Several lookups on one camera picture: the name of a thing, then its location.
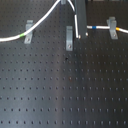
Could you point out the right grey cable clip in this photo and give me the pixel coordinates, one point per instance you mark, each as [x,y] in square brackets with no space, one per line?
[112,23]

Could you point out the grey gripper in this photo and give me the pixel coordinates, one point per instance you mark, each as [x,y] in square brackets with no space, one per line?
[80,8]

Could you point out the grey cable clip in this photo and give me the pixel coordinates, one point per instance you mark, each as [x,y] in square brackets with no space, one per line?
[28,37]
[69,38]
[112,23]

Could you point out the left grey cable clip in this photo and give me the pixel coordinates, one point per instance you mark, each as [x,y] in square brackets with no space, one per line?
[28,37]

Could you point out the middle grey cable clip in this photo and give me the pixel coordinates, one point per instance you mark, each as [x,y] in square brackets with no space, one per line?
[69,38]

